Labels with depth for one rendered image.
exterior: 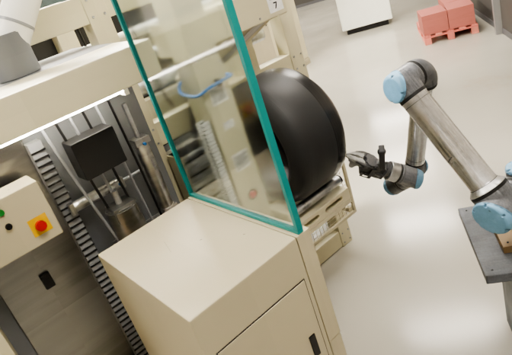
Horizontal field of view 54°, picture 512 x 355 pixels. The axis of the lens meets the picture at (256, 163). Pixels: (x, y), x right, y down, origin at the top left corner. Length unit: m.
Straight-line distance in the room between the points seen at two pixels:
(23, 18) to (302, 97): 1.05
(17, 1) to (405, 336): 2.28
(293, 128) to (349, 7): 7.63
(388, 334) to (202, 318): 1.73
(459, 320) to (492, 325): 0.16
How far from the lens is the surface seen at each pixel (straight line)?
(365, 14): 9.53
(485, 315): 2.85
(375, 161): 2.24
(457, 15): 7.66
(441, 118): 2.02
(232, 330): 1.26
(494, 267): 2.17
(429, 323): 2.83
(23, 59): 1.90
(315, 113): 2.01
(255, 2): 2.38
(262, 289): 1.28
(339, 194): 2.29
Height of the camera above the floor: 1.96
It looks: 23 degrees down
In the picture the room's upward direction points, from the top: 18 degrees counter-clockwise
